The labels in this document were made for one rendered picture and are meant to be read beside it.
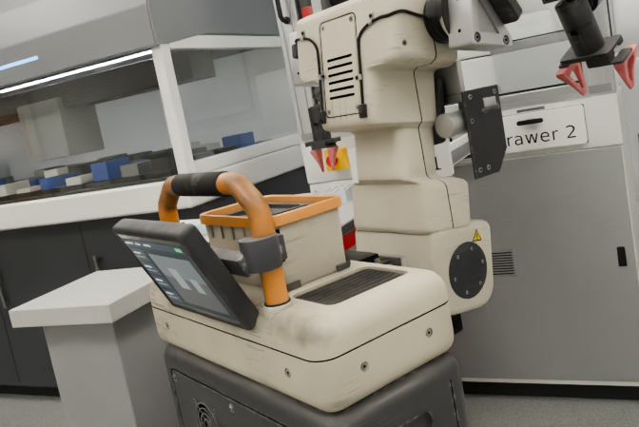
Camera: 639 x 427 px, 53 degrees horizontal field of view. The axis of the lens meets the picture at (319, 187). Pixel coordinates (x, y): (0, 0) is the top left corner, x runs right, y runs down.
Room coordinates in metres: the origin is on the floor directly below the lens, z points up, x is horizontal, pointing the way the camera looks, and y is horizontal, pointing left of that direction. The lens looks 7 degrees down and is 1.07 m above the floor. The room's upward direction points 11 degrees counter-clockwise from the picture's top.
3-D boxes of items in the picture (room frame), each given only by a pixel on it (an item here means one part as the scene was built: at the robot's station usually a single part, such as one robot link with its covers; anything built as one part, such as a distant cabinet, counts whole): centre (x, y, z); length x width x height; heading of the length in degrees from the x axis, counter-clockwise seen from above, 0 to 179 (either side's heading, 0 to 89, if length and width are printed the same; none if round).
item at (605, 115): (2.46, -0.63, 0.87); 1.02 x 0.95 x 0.14; 63
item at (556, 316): (2.46, -0.64, 0.40); 1.03 x 0.95 x 0.80; 63
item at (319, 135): (2.01, -0.04, 0.98); 0.10 x 0.07 x 0.07; 72
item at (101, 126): (3.14, 0.99, 1.13); 1.78 x 1.14 x 0.45; 63
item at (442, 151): (1.77, -0.23, 0.87); 0.29 x 0.02 x 0.11; 63
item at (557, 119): (1.91, -0.66, 0.87); 0.29 x 0.02 x 0.11; 63
